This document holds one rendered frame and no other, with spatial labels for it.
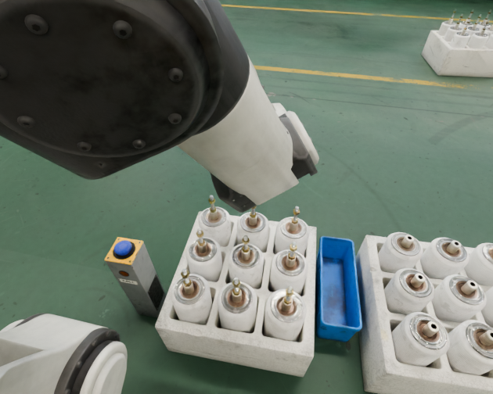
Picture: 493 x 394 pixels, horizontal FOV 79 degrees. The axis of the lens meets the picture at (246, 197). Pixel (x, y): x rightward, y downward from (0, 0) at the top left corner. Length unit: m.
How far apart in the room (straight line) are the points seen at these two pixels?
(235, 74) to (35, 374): 0.42
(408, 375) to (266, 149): 0.69
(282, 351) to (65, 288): 0.75
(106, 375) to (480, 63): 2.70
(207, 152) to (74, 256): 1.07
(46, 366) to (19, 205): 1.15
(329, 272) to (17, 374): 0.89
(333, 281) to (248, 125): 0.91
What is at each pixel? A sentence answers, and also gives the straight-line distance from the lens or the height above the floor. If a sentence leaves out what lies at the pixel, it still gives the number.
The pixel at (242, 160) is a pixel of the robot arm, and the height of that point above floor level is 0.77.
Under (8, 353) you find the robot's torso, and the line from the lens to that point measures 0.54.
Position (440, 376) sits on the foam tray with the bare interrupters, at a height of 0.18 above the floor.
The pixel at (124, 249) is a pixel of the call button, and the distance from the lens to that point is 0.79.
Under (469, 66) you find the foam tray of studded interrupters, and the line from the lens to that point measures 2.75.
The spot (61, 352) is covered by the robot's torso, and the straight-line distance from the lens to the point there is 0.52.
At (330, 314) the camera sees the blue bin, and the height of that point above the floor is 0.00.
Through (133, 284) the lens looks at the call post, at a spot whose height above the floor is 0.21.
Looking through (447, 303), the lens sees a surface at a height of 0.22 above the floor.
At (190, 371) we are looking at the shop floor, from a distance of 0.97.
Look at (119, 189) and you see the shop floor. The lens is 1.45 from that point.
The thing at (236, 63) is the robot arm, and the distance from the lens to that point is 0.21.
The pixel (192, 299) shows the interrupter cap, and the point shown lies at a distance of 0.76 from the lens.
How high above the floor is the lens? 0.93
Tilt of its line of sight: 46 degrees down
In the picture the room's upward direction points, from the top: straight up
